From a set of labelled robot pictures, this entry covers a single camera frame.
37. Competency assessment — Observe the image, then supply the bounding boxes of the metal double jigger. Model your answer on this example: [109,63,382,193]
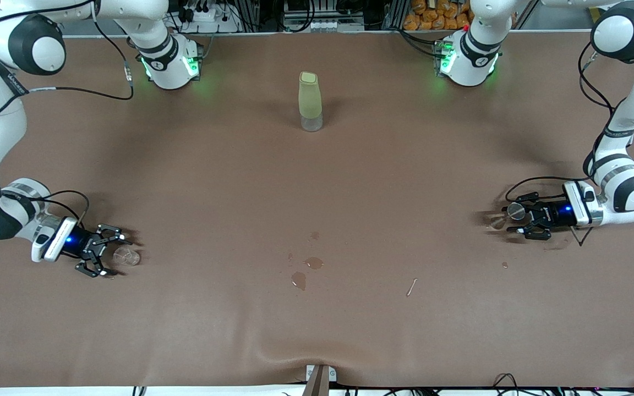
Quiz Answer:
[488,202,527,232]

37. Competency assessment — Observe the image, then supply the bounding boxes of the clear glass cup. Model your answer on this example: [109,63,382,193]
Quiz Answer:
[112,246,141,267]

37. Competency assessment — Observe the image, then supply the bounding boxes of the brown table cloth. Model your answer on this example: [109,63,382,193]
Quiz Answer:
[0,30,634,388]

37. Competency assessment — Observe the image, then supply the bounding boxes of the orange snack bags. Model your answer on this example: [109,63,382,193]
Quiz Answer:
[403,0,474,31]

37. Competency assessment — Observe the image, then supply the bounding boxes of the white power strip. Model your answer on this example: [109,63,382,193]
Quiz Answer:
[177,5,239,34]

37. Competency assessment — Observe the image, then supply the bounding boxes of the green frosted bottle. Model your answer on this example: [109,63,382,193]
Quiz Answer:
[298,71,324,133]

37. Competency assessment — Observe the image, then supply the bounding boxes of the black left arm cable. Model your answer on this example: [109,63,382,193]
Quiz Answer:
[504,41,628,245]

